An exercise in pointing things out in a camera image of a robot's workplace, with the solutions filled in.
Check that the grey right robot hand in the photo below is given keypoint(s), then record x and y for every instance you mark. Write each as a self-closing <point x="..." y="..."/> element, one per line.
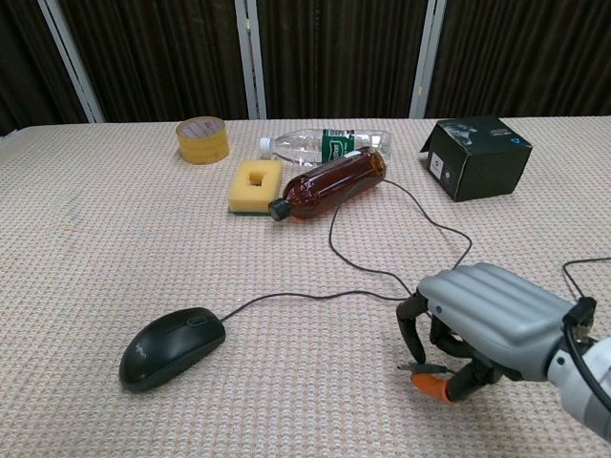
<point x="496" y="310"/>

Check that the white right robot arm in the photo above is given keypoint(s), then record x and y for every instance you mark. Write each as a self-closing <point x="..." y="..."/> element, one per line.
<point x="573" y="401"/>

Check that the black computer mouse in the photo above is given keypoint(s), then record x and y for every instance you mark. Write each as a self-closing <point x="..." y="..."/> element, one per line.
<point x="167" y="348"/>

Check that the black cardboard box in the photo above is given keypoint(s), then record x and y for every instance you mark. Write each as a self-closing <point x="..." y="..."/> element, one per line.
<point x="491" y="172"/>

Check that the brown liquid bottle black cap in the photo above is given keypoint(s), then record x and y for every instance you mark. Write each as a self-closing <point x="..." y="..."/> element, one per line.
<point x="329" y="186"/>

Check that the dark curtain panel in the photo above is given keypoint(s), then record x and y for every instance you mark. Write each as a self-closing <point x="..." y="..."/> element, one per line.
<point x="339" y="57"/>
<point x="157" y="57"/>
<point x="525" y="57"/>
<point x="24" y="57"/>

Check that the clear water bottle green label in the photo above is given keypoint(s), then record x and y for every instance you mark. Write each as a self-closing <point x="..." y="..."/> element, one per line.
<point x="301" y="145"/>

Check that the yellow sponge with square hole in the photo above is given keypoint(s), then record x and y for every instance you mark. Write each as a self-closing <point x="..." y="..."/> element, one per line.
<point x="239" y="191"/>

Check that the yellow packing tape roll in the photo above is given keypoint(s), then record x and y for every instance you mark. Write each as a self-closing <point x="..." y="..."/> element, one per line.
<point x="203" y="149"/>

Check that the beige woven tablecloth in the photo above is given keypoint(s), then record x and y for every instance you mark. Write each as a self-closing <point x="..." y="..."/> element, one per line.
<point x="95" y="238"/>

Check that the grey metal post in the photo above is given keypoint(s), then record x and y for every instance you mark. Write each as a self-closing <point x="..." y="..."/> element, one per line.
<point x="71" y="62"/>
<point x="427" y="57"/>
<point x="250" y="62"/>

